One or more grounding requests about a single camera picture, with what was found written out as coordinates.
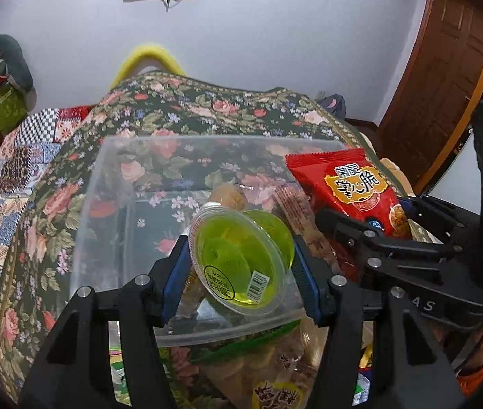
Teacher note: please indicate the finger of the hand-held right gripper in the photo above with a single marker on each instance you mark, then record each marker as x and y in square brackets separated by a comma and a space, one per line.
[352, 232]
[433, 217]

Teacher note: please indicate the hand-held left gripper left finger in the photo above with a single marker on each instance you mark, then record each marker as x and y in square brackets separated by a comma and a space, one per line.
[175, 279]

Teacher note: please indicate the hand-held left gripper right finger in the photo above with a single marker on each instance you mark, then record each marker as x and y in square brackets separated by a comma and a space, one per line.
[306, 283]

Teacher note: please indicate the red snack packet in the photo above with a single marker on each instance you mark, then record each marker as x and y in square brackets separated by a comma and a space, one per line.
[343, 183]

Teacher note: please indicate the green jelly cup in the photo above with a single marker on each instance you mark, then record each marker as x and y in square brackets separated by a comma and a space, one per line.
[233, 260]

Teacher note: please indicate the clear plastic container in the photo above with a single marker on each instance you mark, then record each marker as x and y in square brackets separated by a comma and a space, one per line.
[109, 221]

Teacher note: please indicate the clear striped snack packet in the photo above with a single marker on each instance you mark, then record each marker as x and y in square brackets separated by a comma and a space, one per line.
[294, 217]

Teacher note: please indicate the yellow label snack bag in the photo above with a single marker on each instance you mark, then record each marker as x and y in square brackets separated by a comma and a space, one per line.
[267, 370]

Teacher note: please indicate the round brown bun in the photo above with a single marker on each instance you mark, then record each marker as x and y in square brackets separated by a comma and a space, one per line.
[226, 198]

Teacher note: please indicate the green white snack packet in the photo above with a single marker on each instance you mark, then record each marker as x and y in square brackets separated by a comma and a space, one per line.
[117, 370]

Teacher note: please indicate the blue yellow snack packet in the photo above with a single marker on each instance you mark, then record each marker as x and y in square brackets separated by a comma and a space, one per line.
[364, 375]

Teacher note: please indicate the purple bag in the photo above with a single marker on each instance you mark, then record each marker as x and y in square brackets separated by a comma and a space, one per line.
[333, 104]

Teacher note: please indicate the brown wooden door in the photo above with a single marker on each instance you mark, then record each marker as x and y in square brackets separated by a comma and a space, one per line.
[441, 72]

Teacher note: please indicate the floral blanket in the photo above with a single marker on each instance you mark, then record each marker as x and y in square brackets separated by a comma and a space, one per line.
[224, 106]

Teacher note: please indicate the patchwork quilt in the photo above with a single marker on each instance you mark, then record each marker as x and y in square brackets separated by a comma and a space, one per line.
[2, 204]

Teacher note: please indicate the yellow curved chair back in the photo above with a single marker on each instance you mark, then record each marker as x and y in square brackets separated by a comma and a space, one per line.
[147, 51]

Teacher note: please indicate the dark green cushion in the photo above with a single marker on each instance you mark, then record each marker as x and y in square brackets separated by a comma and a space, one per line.
[9, 51]

